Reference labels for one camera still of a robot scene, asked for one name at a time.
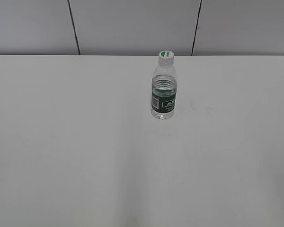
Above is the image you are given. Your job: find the clear water bottle green label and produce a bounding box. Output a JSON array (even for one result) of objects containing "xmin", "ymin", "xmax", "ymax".
[{"xmin": 151, "ymin": 65, "xmax": 178, "ymax": 119}]

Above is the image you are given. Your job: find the white green bottle cap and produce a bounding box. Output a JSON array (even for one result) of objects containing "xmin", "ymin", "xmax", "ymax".
[{"xmin": 158, "ymin": 50, "xmax": 174, "ymax": 67}]

